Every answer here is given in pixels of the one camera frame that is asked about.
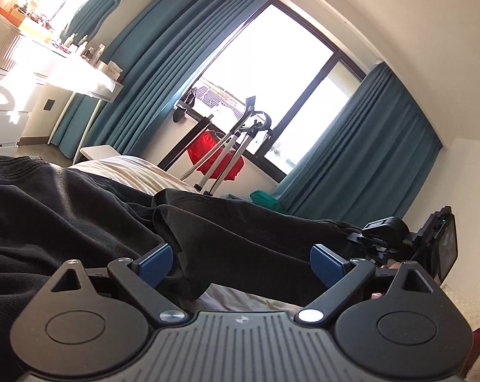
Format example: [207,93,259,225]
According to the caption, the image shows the garment steamer stand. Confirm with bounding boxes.
[180,95,274,197]

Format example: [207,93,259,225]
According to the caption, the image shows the green garment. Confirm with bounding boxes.
[250,190,282,211]

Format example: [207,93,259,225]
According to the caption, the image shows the dark framed window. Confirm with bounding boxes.
[172,2,368,184]

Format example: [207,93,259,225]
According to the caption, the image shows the group of small ornaments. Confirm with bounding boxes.
[9,2,53,28]

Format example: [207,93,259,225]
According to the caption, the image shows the white dressing table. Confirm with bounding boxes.
[21,44,125,146]

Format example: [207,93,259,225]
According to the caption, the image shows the wavy framed mirror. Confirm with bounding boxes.
[59,0,123,44]

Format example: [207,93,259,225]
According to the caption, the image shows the white tissue box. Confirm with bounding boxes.
[94,60,125,82]

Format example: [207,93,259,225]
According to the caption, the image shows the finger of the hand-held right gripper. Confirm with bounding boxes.
[346,231,414,265]
[361,217,411,243]

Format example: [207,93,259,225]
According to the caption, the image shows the white ribbed storage box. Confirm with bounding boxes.
[0,10,26,70]

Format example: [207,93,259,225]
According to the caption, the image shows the white bedside stand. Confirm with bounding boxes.
[80,145,123,164]

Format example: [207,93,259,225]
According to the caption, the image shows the black pants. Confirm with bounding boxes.
[0,155,364,303]

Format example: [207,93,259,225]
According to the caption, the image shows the blue curtain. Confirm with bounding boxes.
[51,0,284,160]
[277,64,441,223]

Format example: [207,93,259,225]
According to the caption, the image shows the row of cosmetic bottles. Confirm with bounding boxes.
[63,32,107,66]

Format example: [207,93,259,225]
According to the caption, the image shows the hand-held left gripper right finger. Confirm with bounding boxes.
[296,244,441,325]

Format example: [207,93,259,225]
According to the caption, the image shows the bed with pastel sheet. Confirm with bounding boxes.
[71,157,304,315]

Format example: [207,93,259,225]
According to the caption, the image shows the white textured cloth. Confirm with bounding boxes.
[442,282,480,327]

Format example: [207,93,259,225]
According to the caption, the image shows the black hanging cloth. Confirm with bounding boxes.
[172,88,198,122]

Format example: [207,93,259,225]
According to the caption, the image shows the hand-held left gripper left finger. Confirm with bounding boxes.
[49,243,189,325]

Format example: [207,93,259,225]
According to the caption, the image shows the red garment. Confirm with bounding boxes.
[187,129,244,180]

